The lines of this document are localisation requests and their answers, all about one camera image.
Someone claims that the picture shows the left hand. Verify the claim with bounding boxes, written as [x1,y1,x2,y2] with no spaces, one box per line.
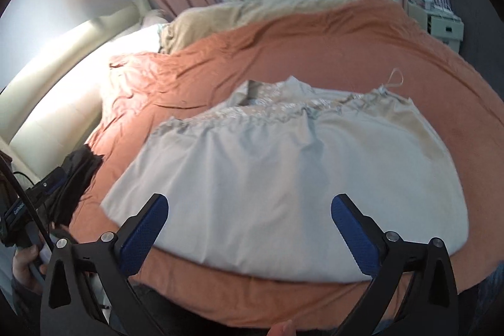
[11,228,80,296]

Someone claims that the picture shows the folded black clothes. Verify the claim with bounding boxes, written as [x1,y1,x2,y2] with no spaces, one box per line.
[44,144,102,226]

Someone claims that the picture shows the cream white jacket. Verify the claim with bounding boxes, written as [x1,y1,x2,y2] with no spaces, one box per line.
[102,77,469,283]

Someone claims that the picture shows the beige duvet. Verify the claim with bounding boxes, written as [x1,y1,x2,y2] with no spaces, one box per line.
[158,0,399,55]

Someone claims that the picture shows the orange bed sheet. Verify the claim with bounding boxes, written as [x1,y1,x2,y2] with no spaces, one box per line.
[69,0,503,330]

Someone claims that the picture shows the cream padded headboard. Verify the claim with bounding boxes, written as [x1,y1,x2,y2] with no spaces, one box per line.
[1,3,141,179]

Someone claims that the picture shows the white nightstand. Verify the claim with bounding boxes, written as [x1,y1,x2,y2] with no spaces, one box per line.
[408,2,465,53]

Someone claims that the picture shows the white pillow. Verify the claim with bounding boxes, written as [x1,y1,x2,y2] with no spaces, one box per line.
[99,24,166,57]

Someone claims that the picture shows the black cable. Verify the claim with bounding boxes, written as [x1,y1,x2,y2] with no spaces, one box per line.
[0,150,56,250]

